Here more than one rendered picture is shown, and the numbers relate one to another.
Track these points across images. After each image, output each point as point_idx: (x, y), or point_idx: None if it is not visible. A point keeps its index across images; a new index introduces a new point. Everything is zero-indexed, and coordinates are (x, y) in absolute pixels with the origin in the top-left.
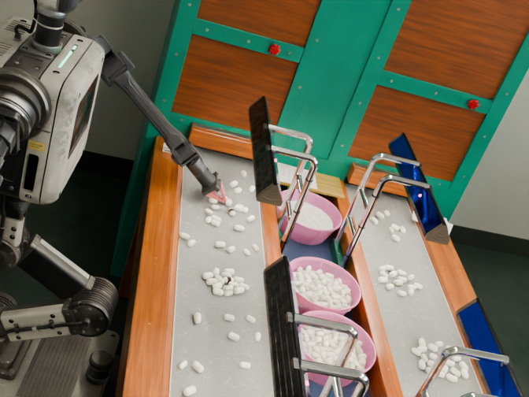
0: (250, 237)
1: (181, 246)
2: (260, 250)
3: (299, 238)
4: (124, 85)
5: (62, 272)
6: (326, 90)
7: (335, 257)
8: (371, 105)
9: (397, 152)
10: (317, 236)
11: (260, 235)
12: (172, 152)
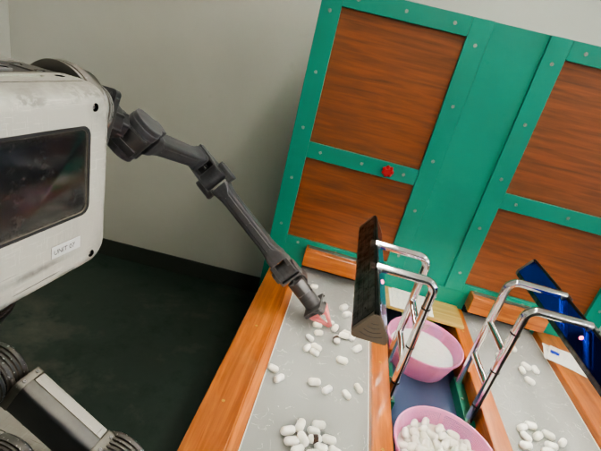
0: (354, 372)
1: (266, 381)
2: (364, 391)
3: (414, 374)
4: (223, 196)
5: (58, 427)
6: (443, 215)
7: (458, 402)
8: (492, 231)
9: (530, 280)
10: (435, 374)
11: (366, 370)
12: (271, 269)
